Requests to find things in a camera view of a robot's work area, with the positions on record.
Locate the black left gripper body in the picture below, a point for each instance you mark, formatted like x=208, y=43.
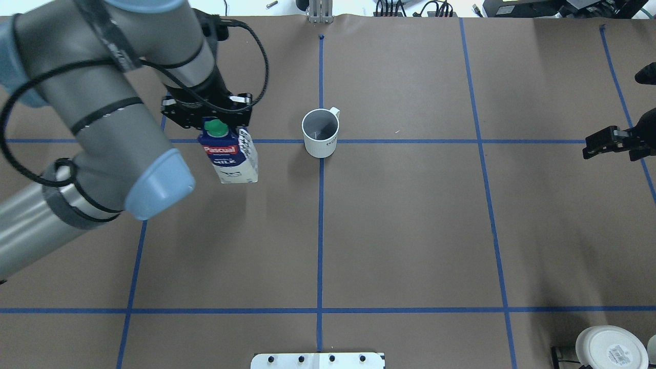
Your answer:
x=185, y=114

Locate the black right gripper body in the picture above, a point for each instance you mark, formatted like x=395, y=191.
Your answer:
x=647, y=134

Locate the blue white milk carton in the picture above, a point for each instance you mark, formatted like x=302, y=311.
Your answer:
x=231, y=151

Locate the white ribbed mug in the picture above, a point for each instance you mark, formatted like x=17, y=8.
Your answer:
x=320, y=128

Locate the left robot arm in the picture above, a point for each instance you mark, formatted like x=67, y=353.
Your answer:
x=73, y=56

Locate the black equipment in corner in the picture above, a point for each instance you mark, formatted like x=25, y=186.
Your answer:
x=562, y=9

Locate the brown paper table mat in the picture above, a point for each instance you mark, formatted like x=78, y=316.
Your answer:
x=476, y=237

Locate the white round lid container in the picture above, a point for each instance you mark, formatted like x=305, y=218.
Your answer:
x=610, y=346

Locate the metal post at table edge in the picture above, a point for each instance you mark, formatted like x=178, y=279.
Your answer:
x=320, y=12

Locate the white bracket plate with bolts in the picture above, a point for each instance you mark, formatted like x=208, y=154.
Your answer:
x=319, y=360

